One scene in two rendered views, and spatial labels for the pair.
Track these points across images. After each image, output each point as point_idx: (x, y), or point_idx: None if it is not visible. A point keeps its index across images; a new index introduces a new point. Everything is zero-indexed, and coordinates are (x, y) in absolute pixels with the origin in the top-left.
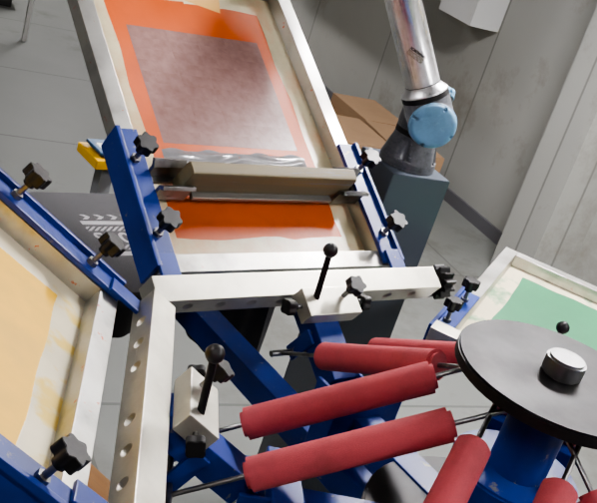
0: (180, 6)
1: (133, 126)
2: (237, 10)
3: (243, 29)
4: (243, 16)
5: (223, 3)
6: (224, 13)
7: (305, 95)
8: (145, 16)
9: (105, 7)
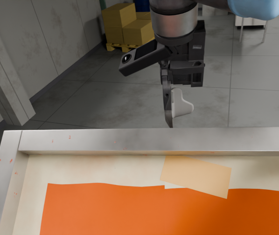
0: (156, 195)
1: None
2: (263, 187)
3: (266, 228)
4: (273, 198)
5: (238, 176)
6: (234, 197)
7: None
8: (93, 223)
9: (41, 214)
